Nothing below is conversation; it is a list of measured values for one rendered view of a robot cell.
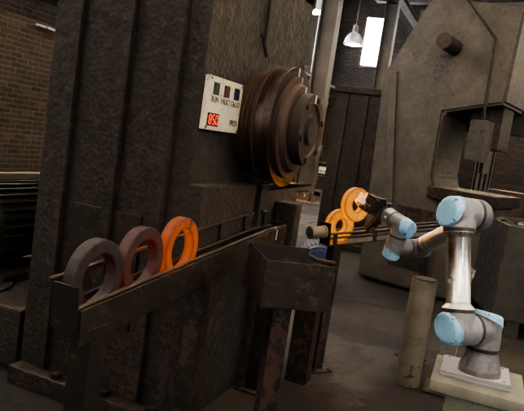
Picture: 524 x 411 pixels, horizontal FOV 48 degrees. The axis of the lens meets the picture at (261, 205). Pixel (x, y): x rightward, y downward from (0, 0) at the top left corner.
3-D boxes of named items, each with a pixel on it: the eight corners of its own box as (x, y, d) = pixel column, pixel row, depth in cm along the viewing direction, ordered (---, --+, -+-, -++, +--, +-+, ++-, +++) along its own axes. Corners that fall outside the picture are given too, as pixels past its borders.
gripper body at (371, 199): (379, 193, 266) (397, 205, 257) (372, 210, 269) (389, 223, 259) (366, 192, 262) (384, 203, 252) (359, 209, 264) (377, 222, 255)
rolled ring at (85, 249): (125, 232, 147) (114, 230, 149) (74, 250, 131) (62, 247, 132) (121, 302, 151) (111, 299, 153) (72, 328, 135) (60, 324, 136)
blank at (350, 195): (341, 187, 268) (345, 188, 265) (366, 186, 277) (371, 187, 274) (339, 222, 271) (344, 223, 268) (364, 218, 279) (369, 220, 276)
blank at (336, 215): (331, 247, 283) (335, 249, 280) (319, 220, 277) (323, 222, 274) (354, 228, 289) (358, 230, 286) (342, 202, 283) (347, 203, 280)
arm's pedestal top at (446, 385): (520, 384, 231) (521, 374, 231) (524, 416, 202) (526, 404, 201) (435, 363, 242) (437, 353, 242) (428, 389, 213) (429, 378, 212)
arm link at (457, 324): (486, 348, 212) (487, 196, 219) (455, 348, 205) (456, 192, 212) (460, 344, 223) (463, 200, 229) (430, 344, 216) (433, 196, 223)
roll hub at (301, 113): (282, 163, 223) (293, 88, 220) (306, 165, 249) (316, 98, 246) (296, 165, 221) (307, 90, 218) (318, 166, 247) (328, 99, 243)
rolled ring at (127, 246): (166, 223, 165) (156, 220, 166) (126, 234, 148) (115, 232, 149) (160, 286, 168) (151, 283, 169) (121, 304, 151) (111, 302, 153)
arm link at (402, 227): (400, 240, 244) (407, 222, 241) (383, 228, 252) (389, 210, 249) (413, 240, 248) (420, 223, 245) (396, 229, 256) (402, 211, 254)
